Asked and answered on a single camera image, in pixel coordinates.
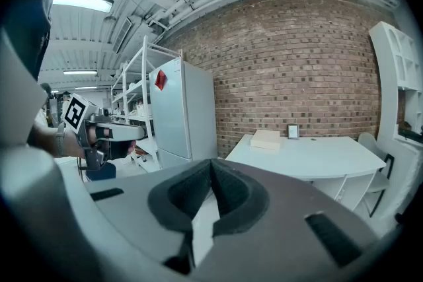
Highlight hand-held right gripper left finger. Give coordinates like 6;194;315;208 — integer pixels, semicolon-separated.
84;158;215;282

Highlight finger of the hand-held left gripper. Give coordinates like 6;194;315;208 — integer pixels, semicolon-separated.
110;123;149;141

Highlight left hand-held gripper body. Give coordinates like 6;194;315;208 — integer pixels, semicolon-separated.
61;92;114;172

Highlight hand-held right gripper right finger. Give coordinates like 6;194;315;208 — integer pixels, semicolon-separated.
198;158;397;282

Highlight person's left forearm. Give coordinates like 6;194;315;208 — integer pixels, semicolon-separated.
28;120;59;156

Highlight person's left hand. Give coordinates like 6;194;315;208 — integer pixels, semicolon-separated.
63;129;87;160

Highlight pale wrist watch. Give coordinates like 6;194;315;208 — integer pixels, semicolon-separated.
55;123;66;158

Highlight white shelving rack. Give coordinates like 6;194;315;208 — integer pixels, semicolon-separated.
110;35;183;173

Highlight long ceiling light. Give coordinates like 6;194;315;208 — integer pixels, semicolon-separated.
62;69;98;76
52;0;115;14

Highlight blue chair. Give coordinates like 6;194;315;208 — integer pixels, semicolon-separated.
85;161;117;182

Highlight white refrigerator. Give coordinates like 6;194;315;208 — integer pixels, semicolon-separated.
148;57;219;170

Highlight red sticker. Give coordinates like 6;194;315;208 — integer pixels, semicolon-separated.
154;69;169;92

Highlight white desk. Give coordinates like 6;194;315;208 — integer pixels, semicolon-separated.
226;133;387;212

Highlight ceiling air vent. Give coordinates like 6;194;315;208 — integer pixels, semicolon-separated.
112;17;134;54

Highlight beige flat box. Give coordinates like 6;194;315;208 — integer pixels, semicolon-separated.
250;129;282;151

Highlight person's black shirt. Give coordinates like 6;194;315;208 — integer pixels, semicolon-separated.
0;0;72;80

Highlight white chair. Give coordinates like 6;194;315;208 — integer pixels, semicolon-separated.
358;131;395;219

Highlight white shelf unit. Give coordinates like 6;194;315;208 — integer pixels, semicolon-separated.
368;21;423;237

